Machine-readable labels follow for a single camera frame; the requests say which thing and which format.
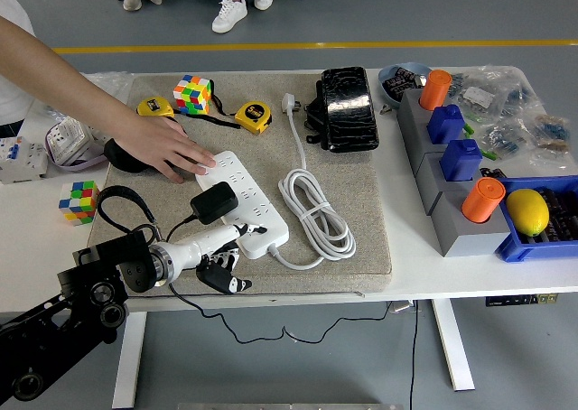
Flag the clear bag with white card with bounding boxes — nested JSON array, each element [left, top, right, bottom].
[[449, 69, 502, 117]]

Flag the clear bag of blue components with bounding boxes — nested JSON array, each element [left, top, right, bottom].
[[499, 73, 538, 113]]

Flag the grey-brown foam mat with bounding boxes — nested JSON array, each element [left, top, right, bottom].
[[82, 71, 393, 299]]

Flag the person's left hand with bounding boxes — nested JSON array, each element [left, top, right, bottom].
[[112, 116, 217, 184]]

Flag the black hanging cable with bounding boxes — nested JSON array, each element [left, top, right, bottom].
[[408, 301, 421, 410]]

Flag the black cloth pouch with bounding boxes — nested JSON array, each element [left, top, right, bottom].
[[103, 137, 154, 174]]

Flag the black wrist strap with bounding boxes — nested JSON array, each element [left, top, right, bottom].
[[198, 79, 243, 131]]

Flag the thin black adapter cord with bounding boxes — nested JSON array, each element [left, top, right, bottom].
[[163, 215, 394, 344]]

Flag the small multicolour puzzle cube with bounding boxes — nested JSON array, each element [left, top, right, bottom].
[[58, 180, 100, 226]]

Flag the white power strip board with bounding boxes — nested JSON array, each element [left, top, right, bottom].
[[194, 150, 291, 261]]

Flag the white wall socket panel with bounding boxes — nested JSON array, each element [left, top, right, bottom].
[[86, 123, 114, 145], [44, 116, 94, 165]]

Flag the orange cylinder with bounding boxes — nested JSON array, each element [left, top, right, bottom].
[[461, 177, 507, 225], [420, 69, 453, 111]]

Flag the blue bowl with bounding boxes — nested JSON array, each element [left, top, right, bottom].
[[378, 61, 433, 110]]

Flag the black power adapter plug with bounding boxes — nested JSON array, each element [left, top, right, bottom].
[[189, 182, 239, 225]]

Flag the black electronic components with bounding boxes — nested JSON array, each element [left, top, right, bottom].
[[383, 66, 428, 102], [539, 188, 578, 244]]

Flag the grey block holder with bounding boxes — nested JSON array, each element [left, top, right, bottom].
[[415, 150, 487, 217], [429, 186, 514, 258], [396, 88, 452, 149], [406, 125, 469, 181]]

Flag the person's torso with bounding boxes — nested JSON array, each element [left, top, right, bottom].
[[0, 0, 36, 139]]

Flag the clear bag of metal screws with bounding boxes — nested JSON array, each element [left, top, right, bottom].
[[80, 70, 133, 107]]

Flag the yellow tape measure 5m label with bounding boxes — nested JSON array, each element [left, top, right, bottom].
[[234, 101, 274, 135]]

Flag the white power strip cord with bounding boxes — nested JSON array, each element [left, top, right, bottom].
[[268, 91, 358, 269]]

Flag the clear bag of brown resistors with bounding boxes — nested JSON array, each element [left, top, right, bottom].
[[527, 111, 573, 154]]

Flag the blue plastic bin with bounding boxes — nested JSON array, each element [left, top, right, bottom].
[[494, 174, 578, 265]]

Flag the white circuit breaker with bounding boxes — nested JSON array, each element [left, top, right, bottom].
[[0, 135, 49, 185]]

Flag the blue block peg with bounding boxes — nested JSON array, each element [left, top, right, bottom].
[[439, 138, 484, 183], [426, 103, 467, 145]]

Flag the yellow lemon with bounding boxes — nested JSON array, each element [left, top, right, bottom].
[[505, 188, 551, 238]]

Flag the white table leg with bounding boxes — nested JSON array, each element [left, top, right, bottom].
[[111, 311, 148, 410], [431, 299, 476, 392]]

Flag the black plastic buckle strap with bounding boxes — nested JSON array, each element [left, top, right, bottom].
[[303, 79, 331, 152]]

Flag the large multicolour puzzle cube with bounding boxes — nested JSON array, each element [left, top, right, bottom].
[[172, 74, 213, 116]]

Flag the yellow tape measure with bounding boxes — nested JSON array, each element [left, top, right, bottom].
[[136, 96, 175, 120]]

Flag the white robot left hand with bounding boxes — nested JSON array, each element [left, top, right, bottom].
[[165, 222, 268, 295]]

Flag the glossy black case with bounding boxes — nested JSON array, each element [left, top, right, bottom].
[[321, 66, 380, 153]]

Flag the black table control panel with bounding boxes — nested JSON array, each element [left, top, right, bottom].
[[485, 294, 560, 308]]

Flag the clear bag of blue resistors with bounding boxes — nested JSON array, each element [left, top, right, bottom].
[[478, 118, 532, 161]]

